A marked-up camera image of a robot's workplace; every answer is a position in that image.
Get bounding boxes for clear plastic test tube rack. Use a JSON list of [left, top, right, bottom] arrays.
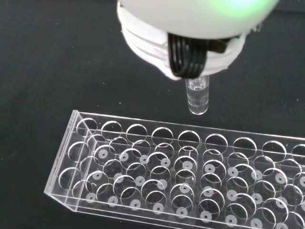
[[43, 109, 305, 229]]

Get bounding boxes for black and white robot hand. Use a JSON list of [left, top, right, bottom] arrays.
[[116, 0, 280, 82]]

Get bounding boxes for black bench cloth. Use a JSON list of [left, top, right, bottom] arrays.
[[0, 0, 305, 229]]

